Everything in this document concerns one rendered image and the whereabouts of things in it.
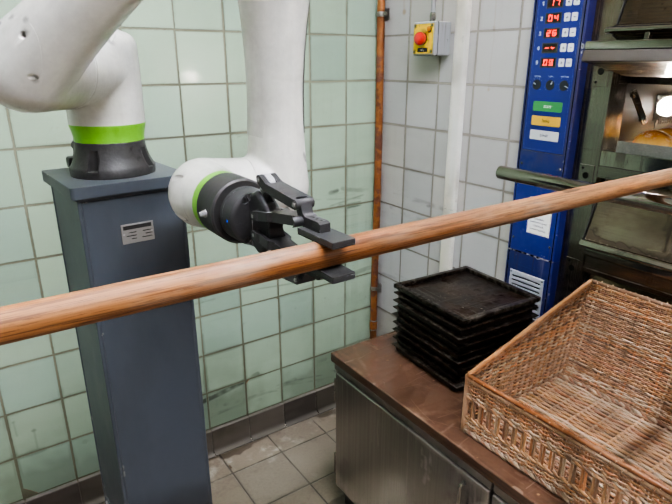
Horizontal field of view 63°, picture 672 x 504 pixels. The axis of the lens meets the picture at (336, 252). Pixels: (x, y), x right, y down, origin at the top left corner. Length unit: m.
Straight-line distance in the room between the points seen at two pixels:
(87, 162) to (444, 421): 0.96
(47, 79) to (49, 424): 1.30
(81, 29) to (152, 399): 0.69
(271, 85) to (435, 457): 0.95
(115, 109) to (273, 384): 1.45
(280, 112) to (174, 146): 0.93
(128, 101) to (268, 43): 0.29
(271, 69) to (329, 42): 1.15
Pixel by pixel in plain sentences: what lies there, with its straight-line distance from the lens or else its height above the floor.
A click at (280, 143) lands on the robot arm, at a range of 0.89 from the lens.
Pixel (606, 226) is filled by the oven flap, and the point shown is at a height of 0.99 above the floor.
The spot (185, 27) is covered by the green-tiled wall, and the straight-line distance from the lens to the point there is 1.79.
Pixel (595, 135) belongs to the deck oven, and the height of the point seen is 1.21.
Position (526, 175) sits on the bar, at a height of 1.17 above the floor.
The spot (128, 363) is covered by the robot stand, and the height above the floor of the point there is 0.86.
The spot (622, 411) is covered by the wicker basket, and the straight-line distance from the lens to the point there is 1.57.
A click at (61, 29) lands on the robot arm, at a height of 1.43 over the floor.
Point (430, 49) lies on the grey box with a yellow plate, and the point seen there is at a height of 1.43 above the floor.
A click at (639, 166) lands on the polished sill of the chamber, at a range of 1.53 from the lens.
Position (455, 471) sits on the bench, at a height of 0.50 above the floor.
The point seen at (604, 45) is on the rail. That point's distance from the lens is 1.41.
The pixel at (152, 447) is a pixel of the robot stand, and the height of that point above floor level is 0.65.
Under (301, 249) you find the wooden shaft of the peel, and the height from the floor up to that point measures 1.21.
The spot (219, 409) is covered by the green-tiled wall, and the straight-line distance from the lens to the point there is 2.17.
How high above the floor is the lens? 1.40
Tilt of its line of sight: 19 degrees down
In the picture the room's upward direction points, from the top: straight up
